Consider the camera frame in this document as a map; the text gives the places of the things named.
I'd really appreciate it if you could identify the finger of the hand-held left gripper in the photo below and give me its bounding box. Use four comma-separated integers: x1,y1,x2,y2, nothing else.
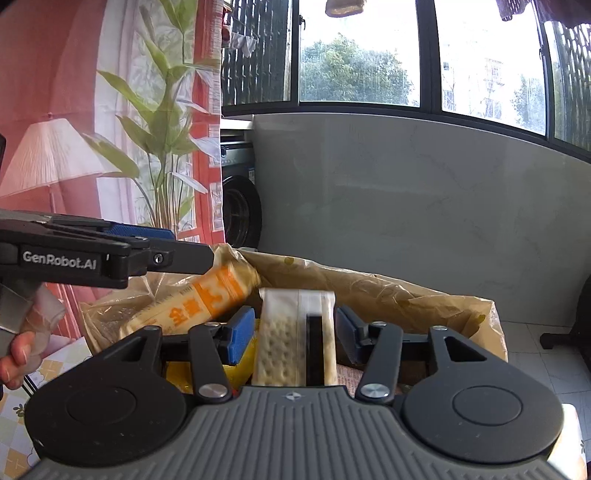
128,237,216,280
44,215,177,243

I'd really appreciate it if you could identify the row of hanging laundry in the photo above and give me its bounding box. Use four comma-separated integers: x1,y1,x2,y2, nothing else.
496,0,591,28

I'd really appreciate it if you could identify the front loading washing machine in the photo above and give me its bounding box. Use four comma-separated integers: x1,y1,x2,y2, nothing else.
221,129,264,252

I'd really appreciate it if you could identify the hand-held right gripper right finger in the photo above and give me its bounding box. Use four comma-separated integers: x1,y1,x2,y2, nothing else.
335,305,490,401

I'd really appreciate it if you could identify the cardboard box with plastic liner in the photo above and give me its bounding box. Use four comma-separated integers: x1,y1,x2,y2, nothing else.
79,242,509,398

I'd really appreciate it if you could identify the clear cracker packet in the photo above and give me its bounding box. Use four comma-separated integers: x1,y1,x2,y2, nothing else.
252,287,338,387

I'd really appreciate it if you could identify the person's left hand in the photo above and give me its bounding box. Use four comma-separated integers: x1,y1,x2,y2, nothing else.
0,282,66,393

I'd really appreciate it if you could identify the orange and white snack packet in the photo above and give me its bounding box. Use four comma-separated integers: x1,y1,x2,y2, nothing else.
121,258,262,337

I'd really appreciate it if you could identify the hanging tan cloth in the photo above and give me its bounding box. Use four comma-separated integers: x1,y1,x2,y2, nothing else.
325,0,365,18

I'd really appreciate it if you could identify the hanging white garment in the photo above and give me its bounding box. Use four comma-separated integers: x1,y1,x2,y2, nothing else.
228,31,258,58

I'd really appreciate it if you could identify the black framed window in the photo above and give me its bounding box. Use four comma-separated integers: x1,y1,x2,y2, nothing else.
222,0,591,162

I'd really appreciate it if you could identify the checked floral tablecloth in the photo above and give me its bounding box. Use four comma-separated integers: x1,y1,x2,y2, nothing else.
0,335,93,480

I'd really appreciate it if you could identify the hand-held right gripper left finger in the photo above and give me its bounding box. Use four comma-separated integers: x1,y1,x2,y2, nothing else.
97,307,257,401

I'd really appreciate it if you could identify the printed curtain with plant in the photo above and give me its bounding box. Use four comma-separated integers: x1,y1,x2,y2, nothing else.
0,0,227,333

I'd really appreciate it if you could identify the perforated window screen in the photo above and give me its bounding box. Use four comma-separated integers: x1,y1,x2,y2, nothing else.
547,18,591,153
222,0,293,106

